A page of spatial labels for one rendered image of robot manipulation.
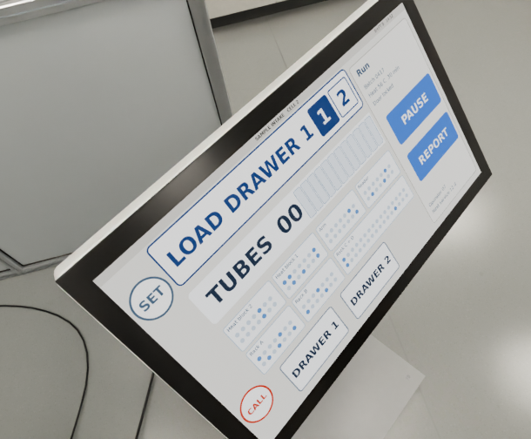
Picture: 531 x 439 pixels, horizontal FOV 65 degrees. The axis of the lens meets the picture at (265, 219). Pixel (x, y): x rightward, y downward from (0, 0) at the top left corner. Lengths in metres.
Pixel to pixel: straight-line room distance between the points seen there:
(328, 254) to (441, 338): 1.16
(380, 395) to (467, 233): 0.73
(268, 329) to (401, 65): 0.36
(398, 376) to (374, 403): 0.12
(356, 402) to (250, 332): 1.05
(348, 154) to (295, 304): 0.18
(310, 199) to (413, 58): 0.24
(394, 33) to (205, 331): 0.41
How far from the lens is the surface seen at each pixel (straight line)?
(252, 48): 2.58
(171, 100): 1.30
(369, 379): 1.49
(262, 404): 0.49
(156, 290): 0.40
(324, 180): 0.48
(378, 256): 0.54
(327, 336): 0.51
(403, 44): 0.59
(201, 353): 0.43
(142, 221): 0.39
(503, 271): 1.78
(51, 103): 1.31
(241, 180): 0.42
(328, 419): 1.46
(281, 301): 0.46
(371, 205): 0.52
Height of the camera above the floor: 1.49
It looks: 58 degrees down
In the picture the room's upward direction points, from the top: 12 degrees counter-clockwise
